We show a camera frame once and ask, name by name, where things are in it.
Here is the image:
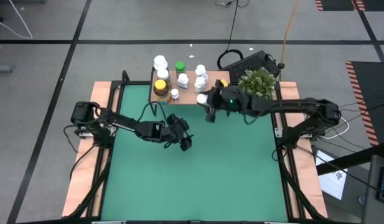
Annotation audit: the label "white bottle blue barcode label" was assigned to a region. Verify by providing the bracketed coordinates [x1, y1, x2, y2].
[194, 76, 207, 94]

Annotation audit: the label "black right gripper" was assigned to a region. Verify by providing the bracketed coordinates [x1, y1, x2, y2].
[198, 79, 242, 124]

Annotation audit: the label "narrow black orange-striped floor mat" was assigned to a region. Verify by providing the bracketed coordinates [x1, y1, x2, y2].
[314, 0, 384, 12]

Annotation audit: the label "white thin cable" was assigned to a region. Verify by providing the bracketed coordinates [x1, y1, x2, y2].
[321, 116, 350, 140]

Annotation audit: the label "gray device blue keys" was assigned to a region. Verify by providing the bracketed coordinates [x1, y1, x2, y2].
[361, 154, 384, 224]

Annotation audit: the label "tall white-cap bottle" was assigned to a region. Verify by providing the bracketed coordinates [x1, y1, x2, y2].
[153, 54, 169, 72]

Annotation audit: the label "large black orange-striped floor mat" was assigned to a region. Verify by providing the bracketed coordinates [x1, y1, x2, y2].
[345, 60, 384, 147]

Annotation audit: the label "black keyboard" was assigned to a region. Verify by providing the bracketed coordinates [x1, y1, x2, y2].
[221, 50, 281, 84]

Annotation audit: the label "orange cable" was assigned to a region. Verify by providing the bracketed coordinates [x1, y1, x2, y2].
[279, 0, 301, 70]

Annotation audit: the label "black slanted beam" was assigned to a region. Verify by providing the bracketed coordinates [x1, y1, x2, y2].
[316, 141, 384, 175]

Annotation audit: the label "white floor cable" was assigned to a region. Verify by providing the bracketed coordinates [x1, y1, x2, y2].
[0, 0, 34, 40]

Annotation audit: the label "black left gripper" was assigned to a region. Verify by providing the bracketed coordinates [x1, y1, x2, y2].
[162, 113, 194, 152]

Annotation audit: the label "green table mat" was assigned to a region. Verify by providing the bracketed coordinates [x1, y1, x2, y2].
[100, 84, 288, 222]

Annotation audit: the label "yellow fish oil bottle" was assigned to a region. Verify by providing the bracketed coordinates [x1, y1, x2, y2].
[152, 79, 173, 105]

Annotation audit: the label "green potted plant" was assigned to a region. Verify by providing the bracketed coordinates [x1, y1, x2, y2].
[238, 67, 277, 100]

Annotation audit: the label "green-lid clear bottle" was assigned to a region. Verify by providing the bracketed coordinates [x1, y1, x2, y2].
[174, 60, 187, 78]

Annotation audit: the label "wooden shelf black metal frame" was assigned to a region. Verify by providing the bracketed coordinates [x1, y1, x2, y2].
[147, 66, 235, 118]

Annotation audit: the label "black coiled cable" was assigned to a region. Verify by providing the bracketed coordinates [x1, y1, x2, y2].
[217, 0, 245, 70]

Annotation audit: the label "white melatonin bottle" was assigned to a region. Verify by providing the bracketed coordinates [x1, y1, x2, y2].
[177, 73, 190, 90]

